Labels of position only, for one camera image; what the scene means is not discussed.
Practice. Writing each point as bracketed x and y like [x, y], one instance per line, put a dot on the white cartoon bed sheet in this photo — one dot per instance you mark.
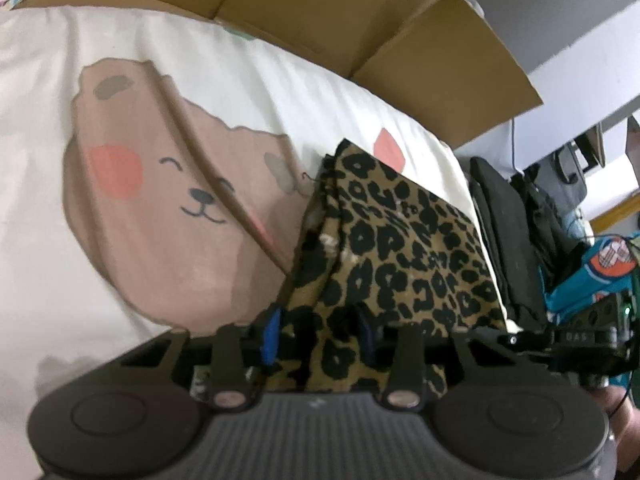
[156, 176]

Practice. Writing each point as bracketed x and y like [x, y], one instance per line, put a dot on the teal printed bag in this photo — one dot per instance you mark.
[607, 267]

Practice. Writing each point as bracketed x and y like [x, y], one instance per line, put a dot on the person's right hand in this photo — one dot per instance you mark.
[624, 422]

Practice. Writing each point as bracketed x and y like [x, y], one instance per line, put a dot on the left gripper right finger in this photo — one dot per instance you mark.
[369, 335]

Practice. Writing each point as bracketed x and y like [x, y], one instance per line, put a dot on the leopard print garment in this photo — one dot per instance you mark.
[373, 238]

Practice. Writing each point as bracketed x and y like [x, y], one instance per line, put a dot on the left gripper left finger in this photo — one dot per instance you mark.
[271, 337]

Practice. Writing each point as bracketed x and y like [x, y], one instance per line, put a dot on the black bag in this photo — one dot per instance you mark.
[529, 249]

